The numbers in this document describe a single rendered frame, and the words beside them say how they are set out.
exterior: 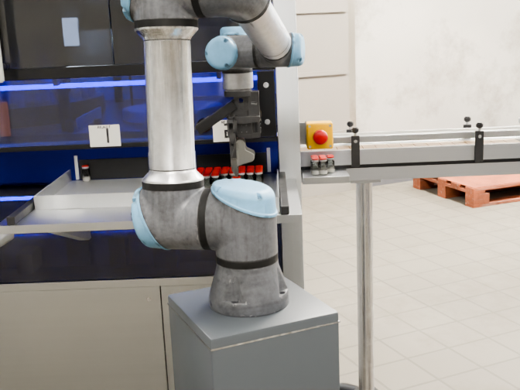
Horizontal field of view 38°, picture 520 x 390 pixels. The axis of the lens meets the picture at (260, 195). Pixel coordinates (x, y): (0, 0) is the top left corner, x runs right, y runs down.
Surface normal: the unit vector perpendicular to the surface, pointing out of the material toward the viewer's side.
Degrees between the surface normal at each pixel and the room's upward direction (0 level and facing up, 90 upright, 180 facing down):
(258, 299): 73
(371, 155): 90
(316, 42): 90
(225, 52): 90
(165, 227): 92
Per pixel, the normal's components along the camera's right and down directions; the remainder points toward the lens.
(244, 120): -0.01, 0.22
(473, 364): -0.04, -0.97
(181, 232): -0.21, 0.40
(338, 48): 0.41, 0.19
